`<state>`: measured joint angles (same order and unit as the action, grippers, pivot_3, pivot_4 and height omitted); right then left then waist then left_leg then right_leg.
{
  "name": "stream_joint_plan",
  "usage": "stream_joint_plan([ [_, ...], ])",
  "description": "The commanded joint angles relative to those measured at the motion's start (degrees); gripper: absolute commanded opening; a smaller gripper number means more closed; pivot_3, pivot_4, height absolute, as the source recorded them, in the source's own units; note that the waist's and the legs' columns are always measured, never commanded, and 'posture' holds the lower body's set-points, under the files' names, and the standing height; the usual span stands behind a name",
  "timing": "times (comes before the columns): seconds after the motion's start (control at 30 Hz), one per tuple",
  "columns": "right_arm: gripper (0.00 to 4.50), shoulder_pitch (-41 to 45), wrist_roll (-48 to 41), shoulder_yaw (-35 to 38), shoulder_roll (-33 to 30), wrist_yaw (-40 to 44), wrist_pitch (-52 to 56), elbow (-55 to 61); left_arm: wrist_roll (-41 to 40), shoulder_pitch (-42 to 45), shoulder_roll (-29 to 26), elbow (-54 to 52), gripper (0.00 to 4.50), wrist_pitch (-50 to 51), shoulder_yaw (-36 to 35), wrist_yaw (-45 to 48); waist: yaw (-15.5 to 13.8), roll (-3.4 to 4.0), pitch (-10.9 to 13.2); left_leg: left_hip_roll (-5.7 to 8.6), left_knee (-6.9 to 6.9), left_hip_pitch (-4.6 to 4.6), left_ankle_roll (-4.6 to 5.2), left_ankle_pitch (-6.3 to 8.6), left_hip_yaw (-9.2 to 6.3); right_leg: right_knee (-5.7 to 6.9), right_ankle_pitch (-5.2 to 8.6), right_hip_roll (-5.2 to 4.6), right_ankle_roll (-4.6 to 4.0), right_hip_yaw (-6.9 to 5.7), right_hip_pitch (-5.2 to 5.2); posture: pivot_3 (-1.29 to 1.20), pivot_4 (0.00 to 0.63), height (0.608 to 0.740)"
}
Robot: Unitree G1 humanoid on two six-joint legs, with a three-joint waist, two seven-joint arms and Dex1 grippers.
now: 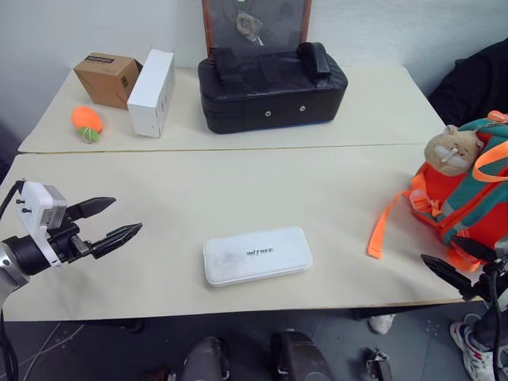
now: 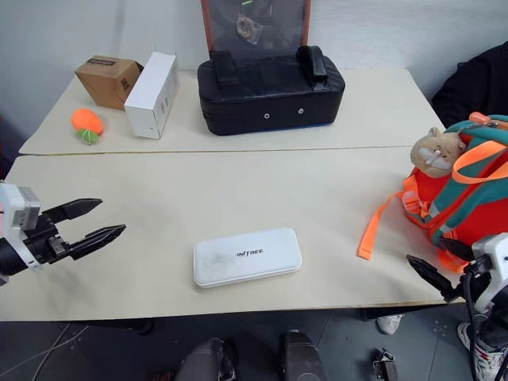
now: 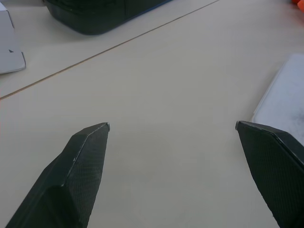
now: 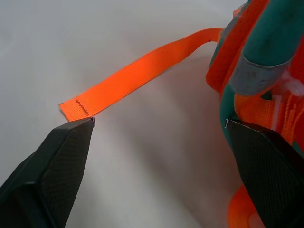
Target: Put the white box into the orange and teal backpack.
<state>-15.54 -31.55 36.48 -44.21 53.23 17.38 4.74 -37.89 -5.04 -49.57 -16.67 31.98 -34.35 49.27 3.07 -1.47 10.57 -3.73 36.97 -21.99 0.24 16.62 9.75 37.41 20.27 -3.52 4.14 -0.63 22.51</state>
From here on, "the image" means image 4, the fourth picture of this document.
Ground orange and teal strap bag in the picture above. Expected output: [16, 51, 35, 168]
[58, 0, 304, 228]

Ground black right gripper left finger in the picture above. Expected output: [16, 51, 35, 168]
[0, 117, 96, 228]

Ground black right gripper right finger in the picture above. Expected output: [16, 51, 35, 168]
[224, 118, 304, 228]

